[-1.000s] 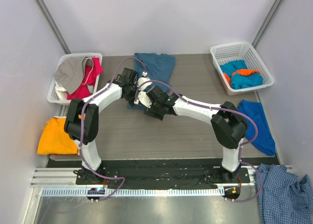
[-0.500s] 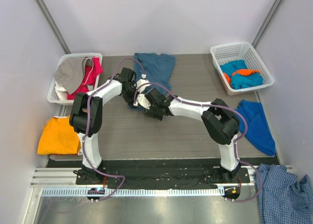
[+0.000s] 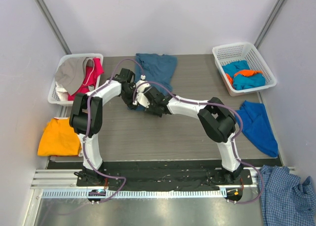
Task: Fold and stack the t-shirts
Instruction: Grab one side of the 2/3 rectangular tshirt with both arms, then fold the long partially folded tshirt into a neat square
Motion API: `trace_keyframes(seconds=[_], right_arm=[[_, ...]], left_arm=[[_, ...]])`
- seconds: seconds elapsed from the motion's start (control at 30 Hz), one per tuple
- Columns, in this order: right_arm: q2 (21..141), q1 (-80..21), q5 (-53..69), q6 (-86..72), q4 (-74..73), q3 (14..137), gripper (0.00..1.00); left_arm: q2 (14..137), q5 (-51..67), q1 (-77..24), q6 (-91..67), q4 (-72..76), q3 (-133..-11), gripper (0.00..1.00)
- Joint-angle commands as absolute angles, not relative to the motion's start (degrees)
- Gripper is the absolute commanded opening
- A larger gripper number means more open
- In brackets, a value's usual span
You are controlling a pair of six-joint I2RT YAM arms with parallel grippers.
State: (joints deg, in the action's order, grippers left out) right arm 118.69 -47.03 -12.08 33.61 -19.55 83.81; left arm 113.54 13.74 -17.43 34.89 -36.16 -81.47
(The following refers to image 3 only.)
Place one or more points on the yellow orange folded shirt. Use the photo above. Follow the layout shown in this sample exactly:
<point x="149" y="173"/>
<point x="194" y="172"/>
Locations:
<point x="48" y="144"/>

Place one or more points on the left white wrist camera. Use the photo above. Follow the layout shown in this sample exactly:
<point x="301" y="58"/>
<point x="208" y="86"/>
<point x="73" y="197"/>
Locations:
<point x="142" y="84"/>

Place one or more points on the pink shirt in basket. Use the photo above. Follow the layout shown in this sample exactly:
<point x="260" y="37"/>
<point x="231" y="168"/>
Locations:
<point x="93" y="69"/>

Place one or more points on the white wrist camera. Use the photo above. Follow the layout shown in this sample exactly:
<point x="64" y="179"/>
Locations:
<point x="142" y="84"/>
<point x="142" y="100"/>

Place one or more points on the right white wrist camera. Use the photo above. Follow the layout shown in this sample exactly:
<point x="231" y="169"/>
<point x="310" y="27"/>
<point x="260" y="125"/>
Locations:
<point x="142" y="100"/>

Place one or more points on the dark teal blue t-shirt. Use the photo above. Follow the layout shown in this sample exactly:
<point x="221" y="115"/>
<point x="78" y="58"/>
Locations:
<point x="158" y="68"/>

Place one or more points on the white slotted cable duct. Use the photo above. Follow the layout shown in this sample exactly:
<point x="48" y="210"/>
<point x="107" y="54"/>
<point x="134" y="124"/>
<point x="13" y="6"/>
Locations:
<point x="98" y="193"/>

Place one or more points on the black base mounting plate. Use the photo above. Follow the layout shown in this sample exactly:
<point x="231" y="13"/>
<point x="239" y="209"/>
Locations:
<point x="187" y="175"/>

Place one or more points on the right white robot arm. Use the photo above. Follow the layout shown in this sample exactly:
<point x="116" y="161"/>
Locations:
<point x="217" y="121"/>

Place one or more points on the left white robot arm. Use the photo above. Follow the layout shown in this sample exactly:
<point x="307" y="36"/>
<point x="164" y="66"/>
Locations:
<point x="87" y="115"/>

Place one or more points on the turquoise shirt in basket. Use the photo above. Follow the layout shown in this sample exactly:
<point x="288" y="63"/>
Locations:
<point x="241" y="82"/>

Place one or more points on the right corner metal post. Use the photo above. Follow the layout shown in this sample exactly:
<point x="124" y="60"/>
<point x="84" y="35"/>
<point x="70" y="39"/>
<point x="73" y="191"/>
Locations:
<point x="269" y="22"/>

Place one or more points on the aluminium rail frame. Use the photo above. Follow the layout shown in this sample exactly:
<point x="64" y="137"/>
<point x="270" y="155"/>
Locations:
<point x="65" y="178"/>

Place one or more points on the corner metal post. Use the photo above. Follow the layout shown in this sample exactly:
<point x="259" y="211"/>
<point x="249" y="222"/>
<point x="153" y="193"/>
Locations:
<point x="269" y="22"/>
<point x="54" y="27"/>

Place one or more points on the left corner metal post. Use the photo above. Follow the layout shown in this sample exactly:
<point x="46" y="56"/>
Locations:
<point x="54" y="27"/>

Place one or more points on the orange shirt in basket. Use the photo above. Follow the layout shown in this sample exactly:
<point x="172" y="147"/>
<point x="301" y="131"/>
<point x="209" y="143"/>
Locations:
<point x="245" y="73"/>

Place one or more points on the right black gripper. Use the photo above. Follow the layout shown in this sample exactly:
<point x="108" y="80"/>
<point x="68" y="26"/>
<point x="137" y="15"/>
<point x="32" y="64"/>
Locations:
<point x="150" y="97"/>

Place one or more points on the bright blue folded shirt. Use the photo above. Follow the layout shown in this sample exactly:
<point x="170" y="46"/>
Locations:
<point x="256" y="127"/>

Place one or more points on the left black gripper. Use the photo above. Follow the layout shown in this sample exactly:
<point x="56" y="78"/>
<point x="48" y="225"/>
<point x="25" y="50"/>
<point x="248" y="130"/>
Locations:
<point x="129" y="97"/>

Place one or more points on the white shirt in basket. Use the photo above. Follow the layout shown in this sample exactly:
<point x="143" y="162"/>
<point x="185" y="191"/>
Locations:
<point x="61" y="92"/>

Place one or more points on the blue checkered cloth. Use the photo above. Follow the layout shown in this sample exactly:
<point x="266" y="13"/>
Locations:
<point x="286" y="200"/>

